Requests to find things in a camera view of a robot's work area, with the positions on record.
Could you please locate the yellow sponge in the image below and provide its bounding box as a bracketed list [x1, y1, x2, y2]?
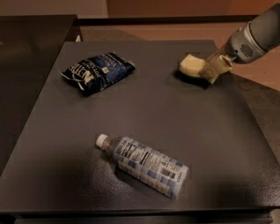
[179, 54, 205, 77]

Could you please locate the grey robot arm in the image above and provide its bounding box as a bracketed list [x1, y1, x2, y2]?
[199, 4, 280, 84]

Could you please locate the dark side table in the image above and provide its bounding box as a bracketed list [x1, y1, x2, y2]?
[0, 15, 80, 177]

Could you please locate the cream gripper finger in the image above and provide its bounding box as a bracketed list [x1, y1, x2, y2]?
[206, 46, 228, 67]
[199, 55, 232, 84]

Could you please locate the blue chip bag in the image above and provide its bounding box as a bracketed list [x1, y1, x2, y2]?
[61, 52, 135, 96]

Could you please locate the plastic water bottle blue label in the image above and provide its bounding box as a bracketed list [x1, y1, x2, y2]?
[96, 134, 189, 199]

